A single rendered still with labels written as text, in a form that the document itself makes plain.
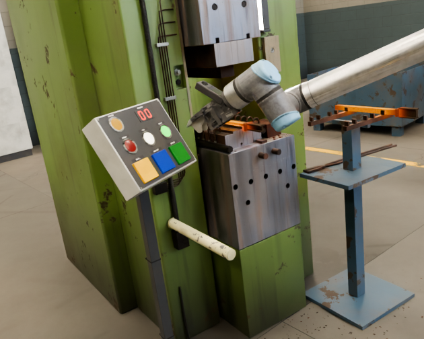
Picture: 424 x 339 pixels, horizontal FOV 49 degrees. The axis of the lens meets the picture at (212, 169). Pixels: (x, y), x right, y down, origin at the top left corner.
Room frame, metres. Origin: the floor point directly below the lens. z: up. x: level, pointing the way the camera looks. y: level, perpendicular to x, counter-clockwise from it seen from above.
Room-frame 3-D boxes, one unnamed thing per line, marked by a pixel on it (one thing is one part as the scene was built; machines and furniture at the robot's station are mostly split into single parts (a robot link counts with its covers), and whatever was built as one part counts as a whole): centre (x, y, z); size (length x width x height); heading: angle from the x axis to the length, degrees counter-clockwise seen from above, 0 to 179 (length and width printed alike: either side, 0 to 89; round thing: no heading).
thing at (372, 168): (2.11, -0.67, 0.70); 0.40 x 0.30 x 0.02; 121
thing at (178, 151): (1.65, 0.11, 1.01); 0.07 x 0.05 x 0.07; 147
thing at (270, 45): (2.28, -0.35, 1.27); 0.09 x 0.02 x 0.17; 122
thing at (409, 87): (5.73, -2.04, 0.36); 1.21 x 0.81 x 0.72; 43
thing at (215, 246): (1.74, 0.09, 0.62); 0.44 x 0.05 x 0.05; 32
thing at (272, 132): (2.15, -0.28, 0.95); 0.12 x 0.09 x 0.07; 32
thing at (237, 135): (2.18, -0.04, 0.96); 0.42 x 0.20 x 0.09; 32
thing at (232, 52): (2.18, -0.04, 1.32); 0.42 x 0.20 x 0.10; 32
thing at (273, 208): (2.22, -0.09, 0.69); 0.56 x 0.38 x 0.45; 32
